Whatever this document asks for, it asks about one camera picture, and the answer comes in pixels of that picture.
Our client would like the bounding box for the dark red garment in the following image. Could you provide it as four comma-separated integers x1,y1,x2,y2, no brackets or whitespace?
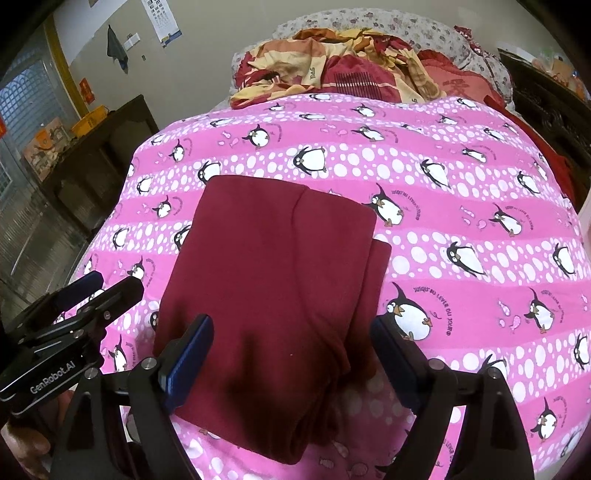
154,175,391,464

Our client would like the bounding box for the orange basket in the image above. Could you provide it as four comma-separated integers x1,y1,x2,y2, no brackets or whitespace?
71,105,109,138

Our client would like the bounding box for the left hand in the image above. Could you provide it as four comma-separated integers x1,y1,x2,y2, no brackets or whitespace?
1,390,74,479

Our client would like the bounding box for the dark wooden table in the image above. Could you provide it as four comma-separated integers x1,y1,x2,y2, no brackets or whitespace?
40,95,159,239

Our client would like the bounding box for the white paper wall poster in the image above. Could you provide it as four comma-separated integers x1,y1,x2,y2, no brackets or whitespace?
141,0,182,48

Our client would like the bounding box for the white floral pillow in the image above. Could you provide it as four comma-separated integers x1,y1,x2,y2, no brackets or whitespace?
229,8,513,105

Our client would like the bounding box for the red yellow floral blanket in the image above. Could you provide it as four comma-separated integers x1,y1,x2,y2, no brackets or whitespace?
229,28,446,109

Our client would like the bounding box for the red embroidered pillow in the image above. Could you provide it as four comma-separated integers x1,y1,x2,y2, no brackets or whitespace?
418,50,505,106

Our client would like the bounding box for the pink penguin bed sheet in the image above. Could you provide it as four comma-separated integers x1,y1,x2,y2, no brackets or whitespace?
75,93,590,479

